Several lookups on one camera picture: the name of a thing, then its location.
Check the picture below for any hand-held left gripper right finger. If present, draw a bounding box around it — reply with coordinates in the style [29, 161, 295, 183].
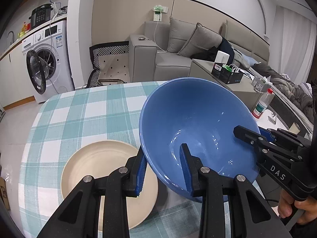
[179, 143, 293, 238]

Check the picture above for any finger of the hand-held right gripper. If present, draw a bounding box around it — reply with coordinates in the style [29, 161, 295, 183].
[233, 125, 304, 164]
[259, 128, 312, 152]

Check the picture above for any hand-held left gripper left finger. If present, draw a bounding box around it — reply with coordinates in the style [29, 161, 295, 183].
[37, 145, 149, 238]

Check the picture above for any cream round plate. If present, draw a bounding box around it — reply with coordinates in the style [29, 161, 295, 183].
[61, 140, 159, 230]

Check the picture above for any blue bowl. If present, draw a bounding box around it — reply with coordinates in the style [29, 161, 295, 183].
[139, 77, 261, 203]

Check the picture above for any person's right hand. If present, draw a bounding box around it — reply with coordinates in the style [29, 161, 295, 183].
[277, 191, 317, 226]

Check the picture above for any small beige cup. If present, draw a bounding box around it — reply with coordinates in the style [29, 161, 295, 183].
[288, 122, 302, 133]

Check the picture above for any clear bottle red cap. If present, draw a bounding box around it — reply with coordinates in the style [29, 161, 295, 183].
[251, 88, 274, 119]

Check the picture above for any grey blanket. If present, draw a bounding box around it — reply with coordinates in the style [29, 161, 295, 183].
[250, 62, 314, 124]

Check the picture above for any white green small carton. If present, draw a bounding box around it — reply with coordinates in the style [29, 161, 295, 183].
[251, 76, 273, 93]

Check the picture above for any black box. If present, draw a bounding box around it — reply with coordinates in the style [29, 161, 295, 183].
[211, 63, 245, 85]

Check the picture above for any grey coffee table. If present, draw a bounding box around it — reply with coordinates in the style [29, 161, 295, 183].
[189, 58, 273, 109]

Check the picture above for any white box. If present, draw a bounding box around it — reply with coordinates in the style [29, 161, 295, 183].
[215, 51, 233, 66]

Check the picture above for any teal checked tablecloth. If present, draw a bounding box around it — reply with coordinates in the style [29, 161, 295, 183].
[18, 81, 280, 238]

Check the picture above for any black clothing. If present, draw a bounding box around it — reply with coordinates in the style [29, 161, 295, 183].
[192, 38, 236, 63]

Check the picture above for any grey sofa cushion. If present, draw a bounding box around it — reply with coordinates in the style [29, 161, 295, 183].
[177, 23, 223, 57]
[166, 17, 199, 54]

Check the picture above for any grey sofa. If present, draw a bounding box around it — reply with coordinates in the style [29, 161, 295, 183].
[128, 17, 270, 83]

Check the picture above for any brown cardboard box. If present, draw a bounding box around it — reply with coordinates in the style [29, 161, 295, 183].
[0, 176, 11, 211]

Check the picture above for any white washing machine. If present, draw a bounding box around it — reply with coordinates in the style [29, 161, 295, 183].
[22, 20, 75, 104]

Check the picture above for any yellow and red toy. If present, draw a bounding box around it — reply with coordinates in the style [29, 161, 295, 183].
[18, 22, 32, 37]

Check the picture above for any black pressure cooker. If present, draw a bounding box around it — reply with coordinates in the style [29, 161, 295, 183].
[29, 4, 54, 29]

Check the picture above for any white wall socket panel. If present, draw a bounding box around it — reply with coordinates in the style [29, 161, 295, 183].
[152, 4, 169, 23]

